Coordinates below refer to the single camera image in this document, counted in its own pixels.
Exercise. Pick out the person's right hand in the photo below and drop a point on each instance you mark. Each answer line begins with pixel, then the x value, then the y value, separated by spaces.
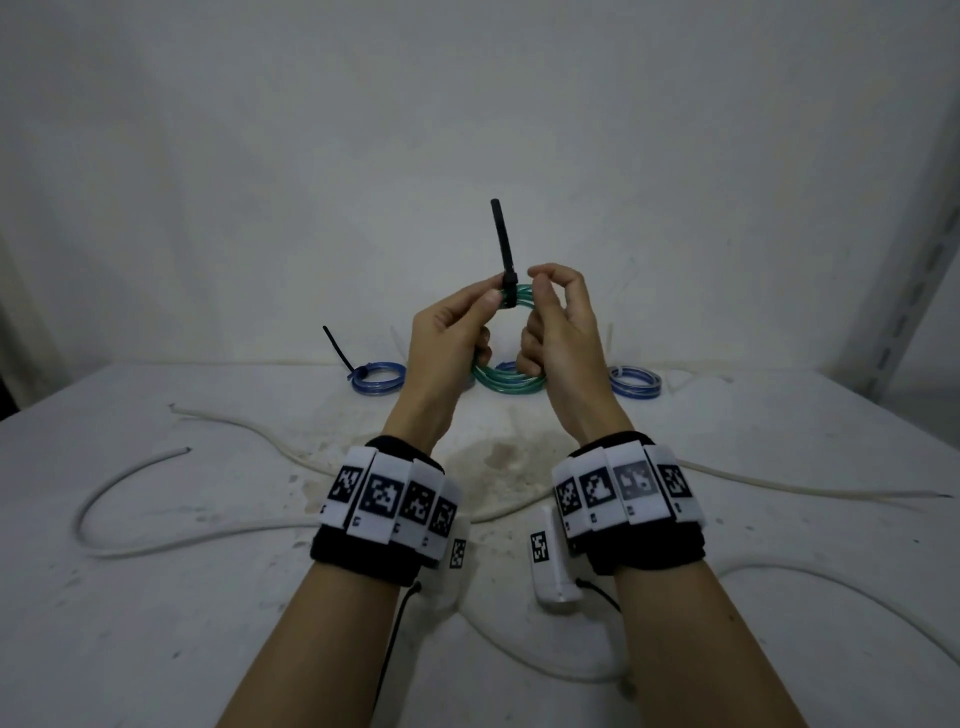
pixel 577 360

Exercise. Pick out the person's left hand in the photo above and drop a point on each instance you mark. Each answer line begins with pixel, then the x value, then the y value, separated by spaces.
pixel 435 360

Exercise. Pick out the long black cable tie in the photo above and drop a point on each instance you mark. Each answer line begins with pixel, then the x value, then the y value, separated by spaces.
pixel 502 240

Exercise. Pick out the person's left forearm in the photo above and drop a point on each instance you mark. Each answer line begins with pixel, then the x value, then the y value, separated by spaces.
pixel 322 652

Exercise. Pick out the person's right forearm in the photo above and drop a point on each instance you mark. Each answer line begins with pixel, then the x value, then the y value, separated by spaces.
pixel 705 652

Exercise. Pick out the right black marker wristband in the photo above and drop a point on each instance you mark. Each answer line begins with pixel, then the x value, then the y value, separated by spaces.
pixel 652 555

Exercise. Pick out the black marker wristband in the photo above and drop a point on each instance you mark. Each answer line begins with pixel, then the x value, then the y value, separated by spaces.
pixel 652 555
pixel 352 559

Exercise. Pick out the left black marker wristband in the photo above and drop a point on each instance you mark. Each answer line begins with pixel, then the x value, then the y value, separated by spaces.
pixel 352 559

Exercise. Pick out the white perforated shelf upright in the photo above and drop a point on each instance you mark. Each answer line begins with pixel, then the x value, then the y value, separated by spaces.
pixel 915 285

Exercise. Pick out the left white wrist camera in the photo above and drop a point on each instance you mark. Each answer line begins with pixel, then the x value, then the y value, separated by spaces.
pixel 450 585

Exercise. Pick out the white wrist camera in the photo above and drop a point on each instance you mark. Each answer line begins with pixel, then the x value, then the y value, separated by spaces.
pixel 450 585
pixel 555 585

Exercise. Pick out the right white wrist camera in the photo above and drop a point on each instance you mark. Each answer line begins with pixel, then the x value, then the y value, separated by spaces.
pixel 555 585

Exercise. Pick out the black metal frame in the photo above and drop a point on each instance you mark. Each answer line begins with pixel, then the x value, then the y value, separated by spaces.
pixel 6 397

